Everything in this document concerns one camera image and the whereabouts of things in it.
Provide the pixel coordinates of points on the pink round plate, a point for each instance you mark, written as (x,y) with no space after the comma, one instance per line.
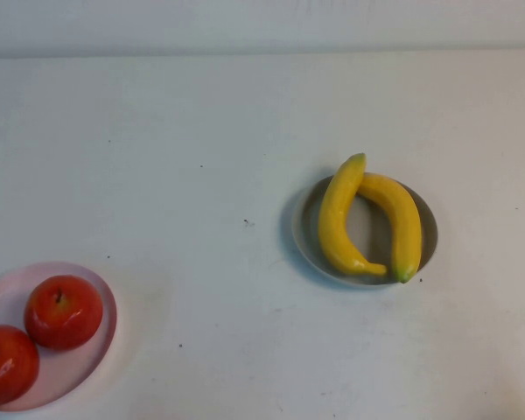
(87,363)

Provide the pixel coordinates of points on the yellow banana with straight stem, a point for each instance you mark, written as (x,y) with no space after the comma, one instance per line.
(332,227)

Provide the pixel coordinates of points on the red apple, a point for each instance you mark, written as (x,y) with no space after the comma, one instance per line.
(65,315)
(9,367)

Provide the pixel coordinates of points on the grey round plate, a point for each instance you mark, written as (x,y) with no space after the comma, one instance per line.
(372,227)

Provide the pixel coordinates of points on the yellow banana with curved stem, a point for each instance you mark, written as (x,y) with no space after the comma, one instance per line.
(407,227)

